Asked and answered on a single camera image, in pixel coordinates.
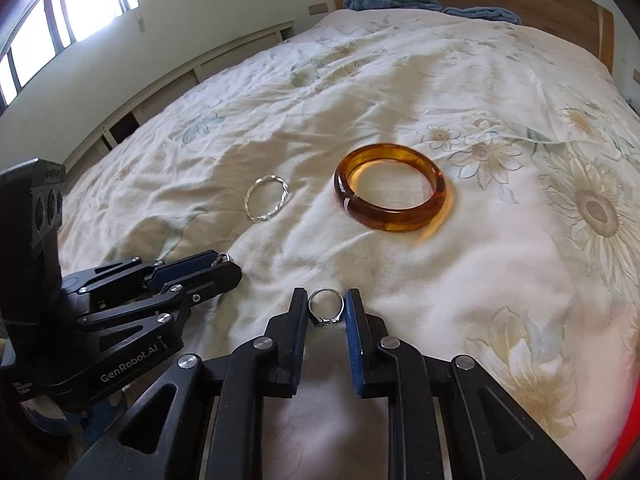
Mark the red cardboard box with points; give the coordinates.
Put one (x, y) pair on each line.
(631, 425)

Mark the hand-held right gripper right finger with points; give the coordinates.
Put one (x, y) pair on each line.
(355, 340)

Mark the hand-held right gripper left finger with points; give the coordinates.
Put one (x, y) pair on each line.
(300, 340)

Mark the amber bangle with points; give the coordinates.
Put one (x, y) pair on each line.
(390, 212)

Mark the floral bed blanket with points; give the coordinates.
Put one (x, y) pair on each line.
(450, 285)

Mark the white radiator cover cabinet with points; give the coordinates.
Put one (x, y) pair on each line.
(165, 95)

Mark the large blue pillow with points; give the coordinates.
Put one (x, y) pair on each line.
(390, 1)

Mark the small blue pillow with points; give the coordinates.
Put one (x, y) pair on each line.
(480, 14)

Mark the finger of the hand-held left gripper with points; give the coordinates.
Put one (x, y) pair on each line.
(185, 266)
(210, 282)

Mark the window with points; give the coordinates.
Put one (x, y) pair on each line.
(80, 5)

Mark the beige wall plate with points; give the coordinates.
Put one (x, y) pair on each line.
(318, 8)

